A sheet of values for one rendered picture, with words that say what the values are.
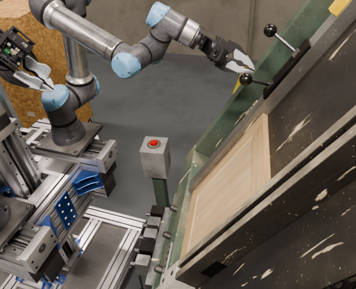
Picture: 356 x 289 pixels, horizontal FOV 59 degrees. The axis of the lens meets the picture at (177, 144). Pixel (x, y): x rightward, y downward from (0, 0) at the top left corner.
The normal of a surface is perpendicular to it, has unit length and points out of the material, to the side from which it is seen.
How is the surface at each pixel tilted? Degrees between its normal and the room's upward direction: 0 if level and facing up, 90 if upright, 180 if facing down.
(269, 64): 90
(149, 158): 90
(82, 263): 0
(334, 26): 90
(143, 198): 0
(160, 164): 90
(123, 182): 0
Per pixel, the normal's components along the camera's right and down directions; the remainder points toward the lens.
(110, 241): -0.07, -0.76
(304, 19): -0.18, 0.65
